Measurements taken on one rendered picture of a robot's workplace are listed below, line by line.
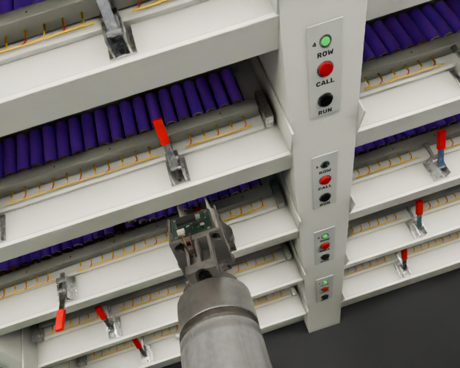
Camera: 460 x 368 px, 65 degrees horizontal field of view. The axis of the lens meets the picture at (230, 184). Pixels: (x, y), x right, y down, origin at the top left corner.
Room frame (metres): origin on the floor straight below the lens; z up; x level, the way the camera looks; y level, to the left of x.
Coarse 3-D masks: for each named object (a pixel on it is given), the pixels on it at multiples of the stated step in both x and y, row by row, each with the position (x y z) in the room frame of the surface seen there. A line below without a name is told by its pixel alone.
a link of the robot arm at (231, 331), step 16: (192, 320) 0.16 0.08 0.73; (208, 320) 0.15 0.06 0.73; (224, 320) 0.15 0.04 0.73; (240, 320) 0.15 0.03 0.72; (256, 320) 0.15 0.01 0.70; (192, 336) 0.14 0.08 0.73; (208, 336) 0.14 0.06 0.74; (224, 336) 0.13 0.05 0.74; (240, 336) 0.13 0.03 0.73; (256, 336) 0.13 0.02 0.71; (192, 352) 0.13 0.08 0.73; (208, 352) 0.12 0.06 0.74; (224, 352) 0.12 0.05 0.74; (240, 352) 0.11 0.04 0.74; (256, 352) 0.11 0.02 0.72
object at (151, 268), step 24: (288, 192) 0.39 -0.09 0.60; (240, 216) 0.40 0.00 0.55; (264, 216) 0.39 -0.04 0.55; (288, 216) 0.38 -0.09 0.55; (168, 240) 0.40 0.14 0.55; (240, 240) 0.36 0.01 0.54; (264, 240) 0.35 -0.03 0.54; (288, 240) 0.36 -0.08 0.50; (120, 264) 0.38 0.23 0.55; (144, 264) 0.37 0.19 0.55; (168, 264) 0.36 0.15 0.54; (48, 288) 0.37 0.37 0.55; (96, 288) 0.35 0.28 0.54; (120, 288) 0.34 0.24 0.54; (0, 312) 0.36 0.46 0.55; (24, 312) 0.35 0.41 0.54; (48, 312) 0.34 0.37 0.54
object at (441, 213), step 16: (448, 192) 0.43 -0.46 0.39; (400, 208) 0.42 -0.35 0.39; (416, 208) 0.39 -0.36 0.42; (432, 208) 0.42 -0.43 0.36; (448, 208) 0.41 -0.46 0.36; (352, 224) 0.42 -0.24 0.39; (368, 224) 0.42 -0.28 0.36; (384, 224) 0.41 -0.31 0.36; (400, 224) 0.40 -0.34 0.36; (416, 224) 0.38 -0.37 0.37; (432, 224) 0.38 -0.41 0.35; (448, 224) 0.37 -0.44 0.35; (352, 240) 0.40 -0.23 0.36; (368, 240) 0.39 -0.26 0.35; (384, 240) 0.38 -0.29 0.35; (400, 240) 0.37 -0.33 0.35; (416, 240) 0.36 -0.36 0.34; (352, 256) 0.37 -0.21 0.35; (368, 256) 0.36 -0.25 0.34
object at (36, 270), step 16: (256, 192) 0.42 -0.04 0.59; (224, 208) 0.41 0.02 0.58; (240, 208) 0.41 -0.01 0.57; (256, 208) 0.40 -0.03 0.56; (160, 224) 0.41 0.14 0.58; (112, 240) 0.41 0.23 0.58; (128, 240) 0.40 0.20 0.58; (144, 240) 0.40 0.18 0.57; (64, 256) 0.41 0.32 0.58; (80, 256) 0.40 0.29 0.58; (96, 256) 0.40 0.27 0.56; (112, 256) 0.39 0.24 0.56; (16, 272) 0.40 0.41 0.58; (32, 272) 0.40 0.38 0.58; (48, 272) 0.40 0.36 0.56; (0, 288) 0.39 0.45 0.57
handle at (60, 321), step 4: (60, 292) 0.35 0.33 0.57; (64, 292) 0.35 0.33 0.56; (60, 296) 0.34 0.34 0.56; (64, 296) 0.34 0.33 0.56; (60, 300) 0.33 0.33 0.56; (64, 300) 0.33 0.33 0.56; (60, 304) 0.33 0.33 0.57; (64, 304) 0.32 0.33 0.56; (60, 308) 0.32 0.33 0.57; (64, 308) 0.32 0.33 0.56; (60, 312) 0.31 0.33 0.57; (64, 312) 0.31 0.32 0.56; (56, 316) 0.30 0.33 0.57; (60, 316) 0.30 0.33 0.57; (64, 316) 0.30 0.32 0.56; (56, 320) 0.30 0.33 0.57; (60, 320) 0.30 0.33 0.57; (64, 320) 0.30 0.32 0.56; (56, 324) 0.29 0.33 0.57; (60, 324) 0.29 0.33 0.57; (56, 328) 0.28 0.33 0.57; (60, 328) 0.28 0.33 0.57
